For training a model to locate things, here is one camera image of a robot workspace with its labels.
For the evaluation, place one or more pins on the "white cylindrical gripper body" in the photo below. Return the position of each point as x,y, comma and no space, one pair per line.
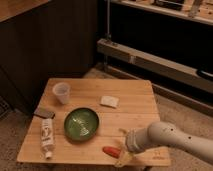
137,141

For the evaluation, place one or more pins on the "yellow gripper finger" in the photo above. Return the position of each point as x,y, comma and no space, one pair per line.
123,131
124,159

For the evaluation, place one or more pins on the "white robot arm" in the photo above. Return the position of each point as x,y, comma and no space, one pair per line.
164,134

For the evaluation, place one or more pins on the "white sponge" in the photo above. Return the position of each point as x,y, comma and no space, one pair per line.
109,101

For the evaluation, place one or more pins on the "dark grey sponge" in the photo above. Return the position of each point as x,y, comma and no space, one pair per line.
44,113

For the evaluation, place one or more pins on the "green bowl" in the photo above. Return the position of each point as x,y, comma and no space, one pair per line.
81,124

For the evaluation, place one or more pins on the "wooden table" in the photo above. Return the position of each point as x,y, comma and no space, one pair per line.
136,109

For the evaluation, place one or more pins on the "clear plastic cup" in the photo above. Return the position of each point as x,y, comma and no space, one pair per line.
62,92

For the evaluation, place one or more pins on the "white tube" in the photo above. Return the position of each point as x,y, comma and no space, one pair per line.
47,138

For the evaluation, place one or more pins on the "dark wooden cabinet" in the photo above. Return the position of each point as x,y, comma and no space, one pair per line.
57,39

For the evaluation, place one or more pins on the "upper shelf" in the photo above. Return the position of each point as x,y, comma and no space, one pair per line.
200,11

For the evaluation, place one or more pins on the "metal rail beam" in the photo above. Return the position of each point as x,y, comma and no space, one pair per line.
164,67

